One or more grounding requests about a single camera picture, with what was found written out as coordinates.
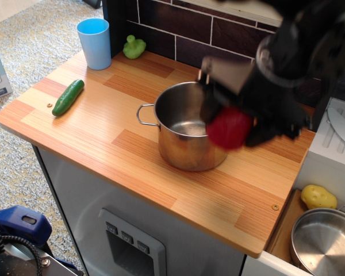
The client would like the white dish rack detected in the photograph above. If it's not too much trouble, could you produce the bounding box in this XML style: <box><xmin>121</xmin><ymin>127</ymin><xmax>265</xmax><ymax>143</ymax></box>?
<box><xmin>308</xmin><ymin>98</ymin><xmax>345</xmax><ymax>172</ymax></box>

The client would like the blue clamp tool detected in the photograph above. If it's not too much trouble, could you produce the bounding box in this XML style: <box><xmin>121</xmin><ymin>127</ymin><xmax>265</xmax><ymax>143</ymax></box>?
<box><xmin>0</xmin><ymin>205</ymin><xmax>84</xmax><ymax>276</ymax></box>

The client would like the red toy sweet potato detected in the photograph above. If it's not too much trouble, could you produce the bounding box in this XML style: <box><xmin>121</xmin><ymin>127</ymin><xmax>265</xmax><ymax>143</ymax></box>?
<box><xmin>206</xmin><ymin>106</ymin><xmax>254</xmax><ymax>150</ymax></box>

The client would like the grey toy kitchen cabinet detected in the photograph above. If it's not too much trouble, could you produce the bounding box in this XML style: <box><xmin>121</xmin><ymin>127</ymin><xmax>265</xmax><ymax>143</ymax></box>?
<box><xmin>31</xmin><ymin>144</ymin><xmax>305</xmax><ymax>276</ymax></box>

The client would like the black braided cable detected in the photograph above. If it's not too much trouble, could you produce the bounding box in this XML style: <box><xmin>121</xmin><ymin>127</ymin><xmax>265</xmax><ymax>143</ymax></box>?
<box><xmin>0</xmin><ymin>234</ymin><xmax>44</xmax><ymax>276</ymax></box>

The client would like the stainless steel pan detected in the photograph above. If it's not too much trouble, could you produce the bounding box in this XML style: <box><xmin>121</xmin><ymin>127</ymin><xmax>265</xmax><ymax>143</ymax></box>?
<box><xmin>290</xmin><ymin>208</ymin><xmax>345</xmax><ymax>275</ymax></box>

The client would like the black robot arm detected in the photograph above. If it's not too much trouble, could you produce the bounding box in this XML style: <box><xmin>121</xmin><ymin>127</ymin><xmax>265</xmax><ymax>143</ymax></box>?
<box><xmin>198</xmin><ymin>1</ymin><xmax>345</xmax><ymax>150</ymax></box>

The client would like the grey toy knife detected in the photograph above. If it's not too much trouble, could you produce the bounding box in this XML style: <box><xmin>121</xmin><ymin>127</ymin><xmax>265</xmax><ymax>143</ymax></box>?
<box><xmin>327</xmin><ymin>108</ymin><xmax>345</xmax><ymax>142</ymax></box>

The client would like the blue plastic cup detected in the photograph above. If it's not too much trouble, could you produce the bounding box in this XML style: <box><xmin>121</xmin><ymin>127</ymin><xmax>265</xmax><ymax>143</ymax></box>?
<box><xmin>76</xmin><ymin>18</ymin><xmax>112</xmax><ymax>70</ymax></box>

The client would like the stainless steel pot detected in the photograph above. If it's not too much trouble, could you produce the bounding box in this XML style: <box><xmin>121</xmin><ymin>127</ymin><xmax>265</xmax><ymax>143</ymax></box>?
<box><xmin>136</xmin><ymin>82</ymin><xmax>228</xmax><ymax>171</ymax></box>

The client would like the light green toy vegetable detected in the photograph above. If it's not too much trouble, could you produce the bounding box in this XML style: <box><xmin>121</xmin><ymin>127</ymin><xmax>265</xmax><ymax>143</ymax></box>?
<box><xmin>123</xmin><ymin>34</ymin><xmax>147</xmax><ymax>59</ymax></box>

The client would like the green toy cucumber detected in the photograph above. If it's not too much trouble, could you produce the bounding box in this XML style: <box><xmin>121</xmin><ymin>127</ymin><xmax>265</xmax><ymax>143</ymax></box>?
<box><xmin>52</xmin><ymin>79</ymin><xmax>85</xmax><ymax>116</ymax></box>

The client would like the yellow toy potato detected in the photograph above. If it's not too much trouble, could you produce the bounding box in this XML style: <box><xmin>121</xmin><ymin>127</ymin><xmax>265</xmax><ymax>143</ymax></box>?
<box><xmin>300</xmin><ymin>185</ymin><xmax>338</xmax><ymax>209</ymax></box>

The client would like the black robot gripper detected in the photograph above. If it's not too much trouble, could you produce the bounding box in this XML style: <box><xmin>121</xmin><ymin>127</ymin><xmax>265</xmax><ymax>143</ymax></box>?
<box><xmin>197</xmin><ymin>37</ymin><xmax>312</xmax><ymax>147</ymax></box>

